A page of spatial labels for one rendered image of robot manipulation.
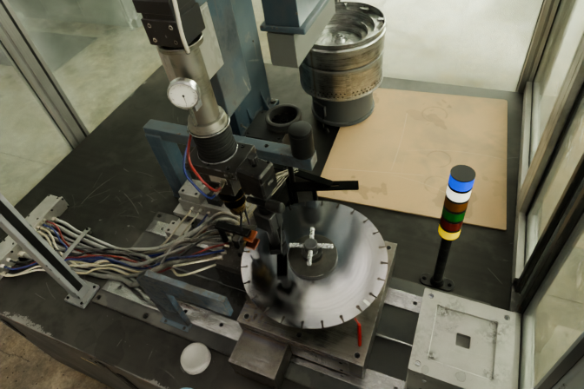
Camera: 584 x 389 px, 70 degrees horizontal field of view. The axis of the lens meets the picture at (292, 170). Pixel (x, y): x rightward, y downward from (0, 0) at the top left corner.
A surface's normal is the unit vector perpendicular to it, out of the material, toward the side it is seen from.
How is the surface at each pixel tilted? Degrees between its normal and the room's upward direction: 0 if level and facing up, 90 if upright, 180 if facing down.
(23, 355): 0
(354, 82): 90
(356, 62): 90
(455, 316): 0
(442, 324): 0
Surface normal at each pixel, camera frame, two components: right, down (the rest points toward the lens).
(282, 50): -0.37, 0.69
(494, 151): -0.12, -0.69
